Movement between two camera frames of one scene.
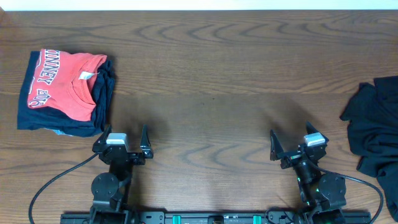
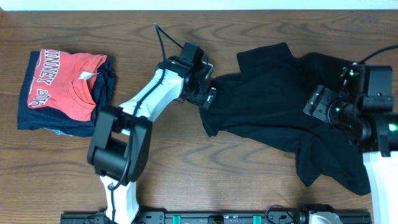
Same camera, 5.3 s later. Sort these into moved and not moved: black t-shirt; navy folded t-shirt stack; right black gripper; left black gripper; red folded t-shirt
Moved: left black gripper; right black gripper; black t-shirt
Not moved: red folded t-shirt; navy folded t-shirt stack
